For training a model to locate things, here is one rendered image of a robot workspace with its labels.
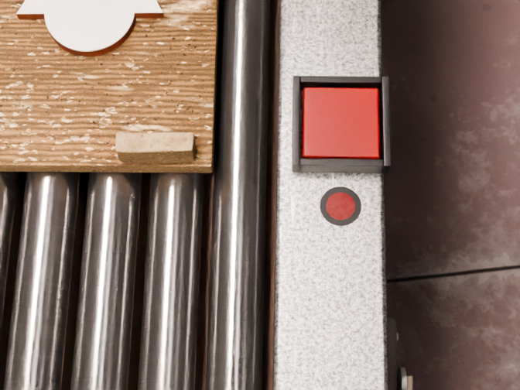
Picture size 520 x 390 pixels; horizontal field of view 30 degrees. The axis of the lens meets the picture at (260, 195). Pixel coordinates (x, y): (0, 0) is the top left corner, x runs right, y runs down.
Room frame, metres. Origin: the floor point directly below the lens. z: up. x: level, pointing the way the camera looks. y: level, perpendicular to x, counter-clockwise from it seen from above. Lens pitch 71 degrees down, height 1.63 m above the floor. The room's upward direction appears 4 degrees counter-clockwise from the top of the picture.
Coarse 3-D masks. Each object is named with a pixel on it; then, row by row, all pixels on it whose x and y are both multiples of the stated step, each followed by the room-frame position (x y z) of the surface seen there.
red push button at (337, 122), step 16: (304, 96) 0.32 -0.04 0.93; (320, 96) 0.32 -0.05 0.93; (336, 96) 0.32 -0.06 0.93; (352, 96) 0.32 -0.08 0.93; (368, 96) 0.32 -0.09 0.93; (304, 112) 0.31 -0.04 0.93; (320, 112) 0.31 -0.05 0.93; (336, 112) 0.31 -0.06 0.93; (352, 112) 0.30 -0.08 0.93; (368, 112) 0.30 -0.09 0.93; (304, 128) 0.29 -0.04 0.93; (320, 128) 0.29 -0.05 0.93; (336, 128) 0.29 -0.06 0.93; (352, 128) 0.29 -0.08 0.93; (368, 128) 0.29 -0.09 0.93; (304, 144) 0.28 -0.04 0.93; (320, 144) 0.28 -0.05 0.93; (336, 144) 0.28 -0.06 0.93; (352, 144) 0.28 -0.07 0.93; (368, 144) 0.28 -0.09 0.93
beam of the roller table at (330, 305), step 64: (320, 0) 0.41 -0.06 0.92; (320, 64) 0.36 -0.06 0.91; (320, 192) 0.25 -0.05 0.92; (384, 192) 0.24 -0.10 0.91; (320, 256) 0.19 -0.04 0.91; (384, 256) 0.19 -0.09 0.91; (320, 320) 0.15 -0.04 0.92; (384, 320) 0.14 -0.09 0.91; (320, 384) 0.10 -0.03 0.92; (384, 384) 0.10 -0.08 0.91
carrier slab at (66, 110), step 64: (0, 0) 0.42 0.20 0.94; (192, 0) 0.41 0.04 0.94; (0, 64) 0.36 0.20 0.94; (64, 64) 0.36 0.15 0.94; (128, 64) 0.36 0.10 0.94; (192, 64) 0.35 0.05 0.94; (0, 128) 0.31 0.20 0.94; (64, 128) 0.30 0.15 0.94; (128, 128) 0.30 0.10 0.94; (192, 128) 0.30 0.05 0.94
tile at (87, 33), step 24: (48, 0) 0.41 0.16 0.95; (72, 0) 0.41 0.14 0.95; (96, 0) 0.41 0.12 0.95; (120, 0) 0.41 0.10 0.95; (144, 0) 0.41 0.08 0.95; (48, 24) 0.39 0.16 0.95; (72, 24) 0.39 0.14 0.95; (96, 24) 0.39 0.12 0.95; (120, 24) 0.39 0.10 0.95; (72, 48) 0.37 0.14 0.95; (96, 48) 0.37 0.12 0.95
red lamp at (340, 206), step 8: (328, 200) 0.24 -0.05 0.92; (336, 200) 0.24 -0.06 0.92; (344, 200) 0.24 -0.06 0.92; (352, 200) 0.24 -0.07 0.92; (328, 208) 0.23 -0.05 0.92; (336, 208) 0.23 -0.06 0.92; (344, 208) 0.23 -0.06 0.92; (352, 208) 0.23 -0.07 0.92; (336, 216) 0.23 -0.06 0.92; (344, 216) 0.22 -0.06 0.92
